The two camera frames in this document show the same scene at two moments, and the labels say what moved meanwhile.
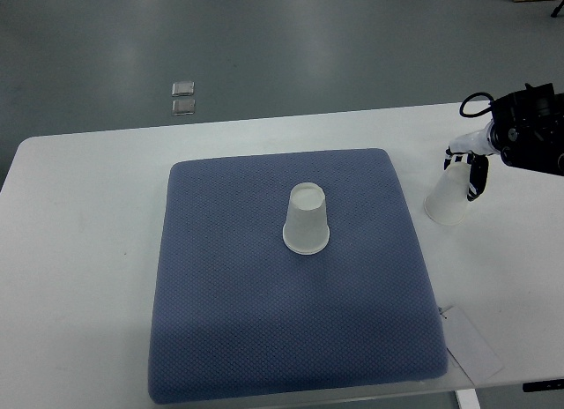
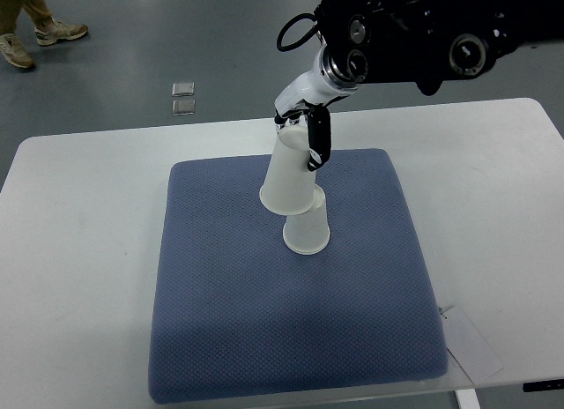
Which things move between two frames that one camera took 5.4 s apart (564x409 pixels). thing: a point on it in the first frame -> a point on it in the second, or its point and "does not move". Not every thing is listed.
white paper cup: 447,202 -> 288,186
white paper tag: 467,345 does not move
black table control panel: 544,385 does not move
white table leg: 468,398 does not move
